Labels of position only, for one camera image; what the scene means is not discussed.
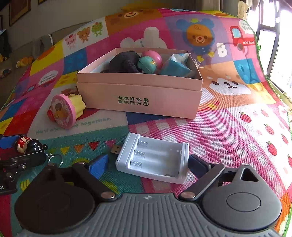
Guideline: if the white battery charger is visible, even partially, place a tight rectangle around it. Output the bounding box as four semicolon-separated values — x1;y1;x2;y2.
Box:
111;132;189;184

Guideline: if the yellow pudding cup toy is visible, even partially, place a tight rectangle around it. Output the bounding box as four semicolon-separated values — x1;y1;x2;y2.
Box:
51;94;86;129

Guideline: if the blue white plastic bag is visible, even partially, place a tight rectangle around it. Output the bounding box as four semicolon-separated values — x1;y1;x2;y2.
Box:
159;53;195;78

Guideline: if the black plush cat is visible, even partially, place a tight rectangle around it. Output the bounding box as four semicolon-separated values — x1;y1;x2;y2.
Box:
102;50;142;73

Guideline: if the pink teal toy figure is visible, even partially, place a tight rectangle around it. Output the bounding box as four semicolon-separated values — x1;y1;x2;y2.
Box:
137;50;163;74

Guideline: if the pink cardboard box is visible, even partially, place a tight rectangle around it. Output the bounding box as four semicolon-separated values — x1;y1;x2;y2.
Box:
77;48;203;119

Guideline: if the grey neck pillow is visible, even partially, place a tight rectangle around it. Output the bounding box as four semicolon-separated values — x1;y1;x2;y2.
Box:
40;34;53;52

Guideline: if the framed wall picture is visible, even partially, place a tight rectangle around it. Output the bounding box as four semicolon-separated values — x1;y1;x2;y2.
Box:
9;0;31;22

